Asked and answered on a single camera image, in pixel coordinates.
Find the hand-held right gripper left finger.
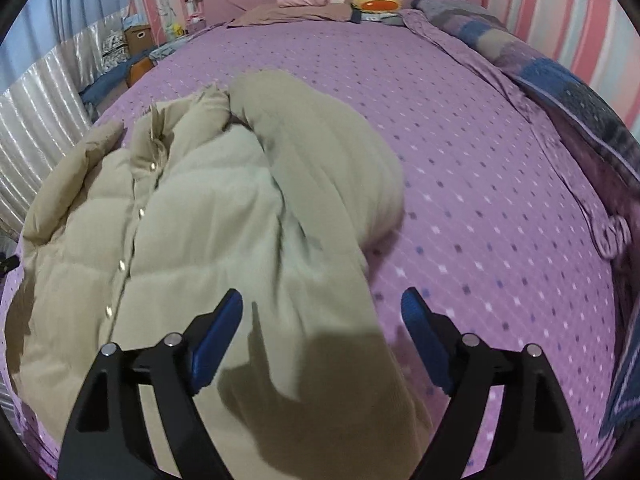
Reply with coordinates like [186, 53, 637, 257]
[56, 288, 244, 480]

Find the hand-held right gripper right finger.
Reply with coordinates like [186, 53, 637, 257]
[401, 287, 586, 480]

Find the olive green cloth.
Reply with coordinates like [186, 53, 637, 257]
[5, 70, 436, 480]

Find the purple dotted bedsheet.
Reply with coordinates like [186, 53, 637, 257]
[0, 7, 626, 480]

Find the orange box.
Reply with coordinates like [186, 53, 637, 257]
[125, 57, 153, 88]

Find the blue cloth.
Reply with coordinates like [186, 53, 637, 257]
[80, 57, 151, 108]

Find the silver pleated curtain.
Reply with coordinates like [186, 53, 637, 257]
[0, 10, 131, 241]

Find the blue purple patchwork quilt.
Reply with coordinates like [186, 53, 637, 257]
[400, 0, 640, 441]

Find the cardboard box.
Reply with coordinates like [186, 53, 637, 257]
[123, 24, 151, 56]

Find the cluttered bedside shelf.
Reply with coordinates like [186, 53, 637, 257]
[147, 0, 206, 41]

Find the brown pillow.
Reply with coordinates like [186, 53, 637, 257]
[227, 1, 358, 28]

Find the yellow duck plush toy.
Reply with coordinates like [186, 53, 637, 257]
[351, 0, 403, 15]

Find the blue curtain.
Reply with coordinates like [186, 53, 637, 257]
[0, 0, 137, 93]

